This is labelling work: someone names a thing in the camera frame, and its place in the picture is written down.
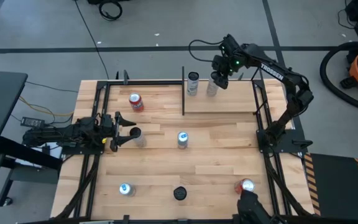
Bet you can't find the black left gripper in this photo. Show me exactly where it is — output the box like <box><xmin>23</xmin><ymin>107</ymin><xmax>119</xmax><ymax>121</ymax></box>
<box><xmin>99</xmin><ymin>111</ymin><xmax>138</xmax><ymax>153</ymax></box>

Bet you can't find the black coiled cable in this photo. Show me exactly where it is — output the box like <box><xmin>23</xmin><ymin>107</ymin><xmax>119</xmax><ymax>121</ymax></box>
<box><xmin>98</xmin><ymin>0</ymin><xmax>124</xmax><ymax>22</ymax></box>

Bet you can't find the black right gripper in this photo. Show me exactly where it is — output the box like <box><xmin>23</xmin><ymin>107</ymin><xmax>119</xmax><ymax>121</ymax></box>
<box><xmin>211</xmin><ymin>50</ymin><xmax>241</xmax><ymax>90</ymax></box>

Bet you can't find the black power adapter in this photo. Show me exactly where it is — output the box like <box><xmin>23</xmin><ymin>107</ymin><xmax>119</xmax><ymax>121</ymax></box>
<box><xmin>20</xmin><ymin>116</ymin><xmax>46</xmax><ymax>129</ymax></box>

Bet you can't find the red Fanta can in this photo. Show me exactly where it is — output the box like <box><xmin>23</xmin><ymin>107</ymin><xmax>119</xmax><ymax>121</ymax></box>
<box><xmin>128</xmin><ymin>91</ymin><xmax>145</xmax><ymax>113</ymax></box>
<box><xmin>233</xmin><ymin>177</ymin><xmax>257</xmax><ymax>195</ymax></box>

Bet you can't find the blue silver Red Bull can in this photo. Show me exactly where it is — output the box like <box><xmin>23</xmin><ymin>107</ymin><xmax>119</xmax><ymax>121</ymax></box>
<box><xmin>177</xmin><ymin>131</ymin><xmax>190</xmax><ymax>151</ymax></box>
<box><xmin>118</xmin><ymin>182</ymin><xmax>137</xmax><ymax>198</ymax></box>

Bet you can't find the white Celsius Tropical Vibe can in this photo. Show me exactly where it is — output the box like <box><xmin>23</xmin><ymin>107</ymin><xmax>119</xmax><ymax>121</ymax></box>
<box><xmin>206</xmin><ymin>70</ymin><xmax>221</xmax><ymax>98</ymax></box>
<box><xmin>129</xmin><ymin>126</ymin><xmax>148</xmax><ymax>149</ymax></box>

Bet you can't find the black table frame rail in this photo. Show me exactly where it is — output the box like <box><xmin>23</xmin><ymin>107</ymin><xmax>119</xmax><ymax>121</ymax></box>
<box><xmin>53</xmin><ymin>69</ymin><xmax>316</xmax><ymax>224</ymax></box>

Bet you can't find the black desk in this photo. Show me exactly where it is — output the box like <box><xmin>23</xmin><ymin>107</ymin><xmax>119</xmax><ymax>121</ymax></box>
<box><xmin>0</xmin><ymin>70</ymin><xmax>63</xmax><ymax>210</ymax></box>

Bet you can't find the black hazard striped mat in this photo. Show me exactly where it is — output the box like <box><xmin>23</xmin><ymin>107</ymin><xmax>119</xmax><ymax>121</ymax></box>
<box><xmin>303</xmin><ymin>152</ymin><xmax>358</xmax><ymax>223</ymax></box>

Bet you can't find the yellow floor cable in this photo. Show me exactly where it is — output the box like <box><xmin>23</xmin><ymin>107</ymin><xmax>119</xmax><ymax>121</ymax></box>
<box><xmin>18</xmin><ymin>95</ymin><xmax>75</xmax><ymax>118</ymax></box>

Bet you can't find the black blurred mount block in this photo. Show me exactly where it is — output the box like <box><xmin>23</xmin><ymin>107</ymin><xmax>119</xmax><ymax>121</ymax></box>
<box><xmin>232</xmin><ymin>189</ymin><xmax>281</xmax><ymax>224</ymax></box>

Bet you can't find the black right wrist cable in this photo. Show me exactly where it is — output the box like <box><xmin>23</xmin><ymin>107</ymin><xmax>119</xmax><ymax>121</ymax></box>
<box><xmin>188</xmin><ymin>38</ymin><xmax>227</xmax><ymax>63</ymax></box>

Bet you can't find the black shelf frame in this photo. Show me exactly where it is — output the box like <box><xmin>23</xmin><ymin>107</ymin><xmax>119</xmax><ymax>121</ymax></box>
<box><xmin>181</xmin><ymin>65</ymin><xmax>264</xmax><ymax>117</ymax></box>

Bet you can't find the black floor cable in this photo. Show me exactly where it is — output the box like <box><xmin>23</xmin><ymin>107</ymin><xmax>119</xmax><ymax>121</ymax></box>
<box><xmin>73</xmin><ymin>0</ymin><xmax>110</xmax><ymax>80</ymax></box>

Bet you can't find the white Celsius Arctic Vibe can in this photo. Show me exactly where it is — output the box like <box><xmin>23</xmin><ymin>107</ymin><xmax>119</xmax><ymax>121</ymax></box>
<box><xmin>186</xmin><ymin>71</ymin><xmax>201</xmax><ymax>97</ymax></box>

